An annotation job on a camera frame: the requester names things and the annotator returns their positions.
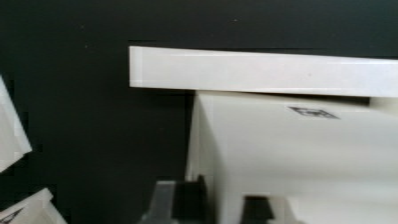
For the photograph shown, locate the white drawer without knob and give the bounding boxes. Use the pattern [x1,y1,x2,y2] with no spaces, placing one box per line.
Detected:
[0,77,32,173]

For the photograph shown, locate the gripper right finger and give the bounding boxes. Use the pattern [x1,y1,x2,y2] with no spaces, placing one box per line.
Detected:
[240,196,275,224]

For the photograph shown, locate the white right rail bar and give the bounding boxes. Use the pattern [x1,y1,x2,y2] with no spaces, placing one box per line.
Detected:
[129,46,398,97]

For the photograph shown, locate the white drawer with knob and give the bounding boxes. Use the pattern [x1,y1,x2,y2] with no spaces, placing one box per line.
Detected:
[0,188,67,224]

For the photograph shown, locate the large white drawer cabinet box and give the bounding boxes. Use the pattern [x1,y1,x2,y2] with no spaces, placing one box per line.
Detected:
[186,91,398,224]

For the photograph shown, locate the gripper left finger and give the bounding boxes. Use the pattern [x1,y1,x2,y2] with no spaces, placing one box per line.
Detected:
[138,176,213,224]

